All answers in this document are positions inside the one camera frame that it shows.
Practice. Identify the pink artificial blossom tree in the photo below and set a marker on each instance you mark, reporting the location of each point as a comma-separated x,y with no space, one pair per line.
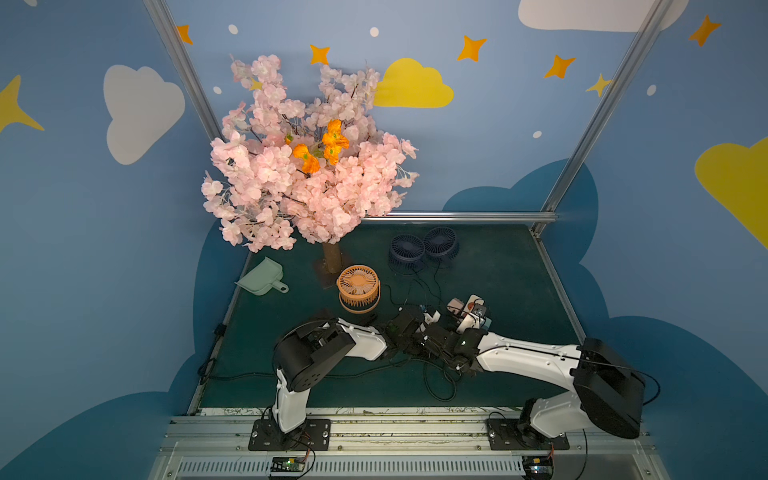
292,169

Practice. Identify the dark blue fan right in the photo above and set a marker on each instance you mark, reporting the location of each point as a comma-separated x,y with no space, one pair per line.
441,244

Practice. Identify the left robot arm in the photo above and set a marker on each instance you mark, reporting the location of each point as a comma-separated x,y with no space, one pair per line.
309,352

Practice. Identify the orange desk fan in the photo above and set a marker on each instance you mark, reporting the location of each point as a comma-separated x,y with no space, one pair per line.
359,289

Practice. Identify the white red power strip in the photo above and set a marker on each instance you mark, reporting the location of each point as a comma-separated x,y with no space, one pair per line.
457,308

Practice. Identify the dark blue fan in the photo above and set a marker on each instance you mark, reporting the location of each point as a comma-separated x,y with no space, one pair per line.
406,250
441,244

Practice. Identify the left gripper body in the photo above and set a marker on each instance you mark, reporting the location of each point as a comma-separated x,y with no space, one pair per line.
417,330

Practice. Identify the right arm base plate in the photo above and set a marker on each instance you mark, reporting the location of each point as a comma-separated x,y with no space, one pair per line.
505,435

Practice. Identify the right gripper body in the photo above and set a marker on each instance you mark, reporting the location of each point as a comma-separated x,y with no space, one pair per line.
437,339

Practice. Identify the mint green dustpan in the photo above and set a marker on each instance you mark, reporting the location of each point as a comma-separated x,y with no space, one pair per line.
264,277

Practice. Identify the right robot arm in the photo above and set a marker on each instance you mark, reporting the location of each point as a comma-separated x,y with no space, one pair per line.
600,389

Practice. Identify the dark blue fan left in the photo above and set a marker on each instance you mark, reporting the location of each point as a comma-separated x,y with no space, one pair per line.
406,250

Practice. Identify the right green circuit board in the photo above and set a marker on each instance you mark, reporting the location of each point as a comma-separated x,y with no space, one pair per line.
537,468

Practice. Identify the green circuit board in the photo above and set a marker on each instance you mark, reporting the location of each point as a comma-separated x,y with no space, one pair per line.
287,466
537,468

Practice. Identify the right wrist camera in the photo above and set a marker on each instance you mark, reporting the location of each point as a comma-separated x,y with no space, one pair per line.
475,319

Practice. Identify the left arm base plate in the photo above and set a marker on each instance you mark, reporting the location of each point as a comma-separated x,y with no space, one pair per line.
266,435

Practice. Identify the left green circuit board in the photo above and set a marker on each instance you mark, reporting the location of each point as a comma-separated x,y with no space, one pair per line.
287,466

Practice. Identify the aluminium rail frame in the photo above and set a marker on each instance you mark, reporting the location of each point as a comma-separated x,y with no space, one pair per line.
393,443

